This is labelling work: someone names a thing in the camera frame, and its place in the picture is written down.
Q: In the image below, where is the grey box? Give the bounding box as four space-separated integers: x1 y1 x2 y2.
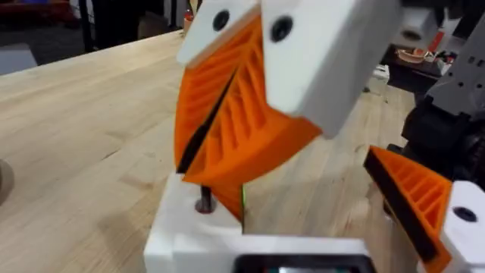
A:
0 42 38 76

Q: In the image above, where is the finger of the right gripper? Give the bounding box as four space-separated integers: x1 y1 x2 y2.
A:
173 0 263 174
184 0 403 187

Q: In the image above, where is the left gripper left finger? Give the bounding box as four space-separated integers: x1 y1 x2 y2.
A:
143 172 245 273

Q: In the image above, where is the round bucket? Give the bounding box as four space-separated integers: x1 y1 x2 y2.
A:
0 158 15 206

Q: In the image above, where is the small dark screw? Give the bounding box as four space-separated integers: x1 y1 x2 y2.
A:
195 184 217 215

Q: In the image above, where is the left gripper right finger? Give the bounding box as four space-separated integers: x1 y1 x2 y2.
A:
362 145 485 273

